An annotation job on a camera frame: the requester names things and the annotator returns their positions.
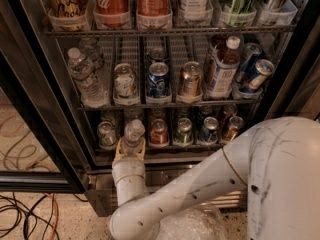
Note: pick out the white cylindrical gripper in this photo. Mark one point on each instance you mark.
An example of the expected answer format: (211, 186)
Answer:
(128, 167)

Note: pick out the small clear water bottle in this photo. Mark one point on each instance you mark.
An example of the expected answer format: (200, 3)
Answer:
(133, 134)

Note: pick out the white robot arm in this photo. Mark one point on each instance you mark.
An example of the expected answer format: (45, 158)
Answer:
(277, 161)

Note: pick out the white green can bottom shelf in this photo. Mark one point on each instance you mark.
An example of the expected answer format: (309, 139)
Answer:
(108, 137)

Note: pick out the white green can shelf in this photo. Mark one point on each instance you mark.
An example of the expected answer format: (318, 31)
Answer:
(108, 137)
(125, 89)

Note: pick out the red cola can bottom shelf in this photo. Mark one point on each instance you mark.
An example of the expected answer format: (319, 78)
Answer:
(158, 135)

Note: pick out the white green can middle shelf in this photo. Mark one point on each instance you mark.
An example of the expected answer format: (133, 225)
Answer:
(125, 89)

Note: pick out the blue pepsi can middle shelf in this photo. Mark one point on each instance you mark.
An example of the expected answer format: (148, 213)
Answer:
(158, 84)

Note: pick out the blue can bottom shelf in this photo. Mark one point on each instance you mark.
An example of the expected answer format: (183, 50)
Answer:
(208, 133)

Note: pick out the left glass fridge door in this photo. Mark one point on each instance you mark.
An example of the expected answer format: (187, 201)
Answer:
(46, 149)

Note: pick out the glass fridge door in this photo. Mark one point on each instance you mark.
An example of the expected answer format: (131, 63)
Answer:
(299, 95)
(46, 149)

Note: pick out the copper can middle shelf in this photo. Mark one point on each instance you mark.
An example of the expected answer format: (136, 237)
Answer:
(189, 86)

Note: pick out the copper can shelf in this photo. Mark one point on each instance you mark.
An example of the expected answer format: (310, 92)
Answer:
(231, 129)
(189, 86)

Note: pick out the front middle shelf water bottle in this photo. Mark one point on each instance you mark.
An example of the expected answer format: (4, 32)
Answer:
(86, 79)

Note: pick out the shelf water bottle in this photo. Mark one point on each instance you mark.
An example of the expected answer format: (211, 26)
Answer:
(93, 50)
(86, 79)

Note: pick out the rear blue can middle shelf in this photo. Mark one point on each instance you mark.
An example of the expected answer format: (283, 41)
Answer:
(157, 54)

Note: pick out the stainless steel display fridge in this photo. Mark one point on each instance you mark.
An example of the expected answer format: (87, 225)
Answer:
(163, 168)

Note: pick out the copper can bottom shelf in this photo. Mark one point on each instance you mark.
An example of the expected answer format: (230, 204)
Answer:
(231, 129)

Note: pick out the rear middle shelf water bottle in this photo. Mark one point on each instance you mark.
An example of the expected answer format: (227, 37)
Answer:
(93, 50)

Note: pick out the brown tea bottle white label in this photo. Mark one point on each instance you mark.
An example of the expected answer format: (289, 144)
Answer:
(221, 64)

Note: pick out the red coca-cola bottle top shelf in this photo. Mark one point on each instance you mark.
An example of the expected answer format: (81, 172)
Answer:
(112, 14)

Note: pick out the white labelled bottle top shelf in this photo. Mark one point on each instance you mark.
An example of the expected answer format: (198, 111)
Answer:
(193, 0)

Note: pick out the yellow can top shelf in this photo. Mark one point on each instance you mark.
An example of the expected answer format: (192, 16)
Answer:
(68, 13)

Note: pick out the right glass fridge door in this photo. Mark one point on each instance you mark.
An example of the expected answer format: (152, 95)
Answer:
(299, 95)

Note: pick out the green striped can top shelf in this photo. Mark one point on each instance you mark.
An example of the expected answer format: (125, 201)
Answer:
(237, 13)

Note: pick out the clear plastic bag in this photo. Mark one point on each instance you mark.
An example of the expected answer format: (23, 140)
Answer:
(201, 222)

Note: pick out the rear slim blue energy can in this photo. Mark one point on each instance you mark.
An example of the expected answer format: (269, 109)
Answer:
(251, 52)

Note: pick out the slim blue energy can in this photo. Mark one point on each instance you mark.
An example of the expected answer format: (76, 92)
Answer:
(262, 69)
(251, 52)

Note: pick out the front slim blue energy can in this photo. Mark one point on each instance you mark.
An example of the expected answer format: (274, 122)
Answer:
(262, 69)

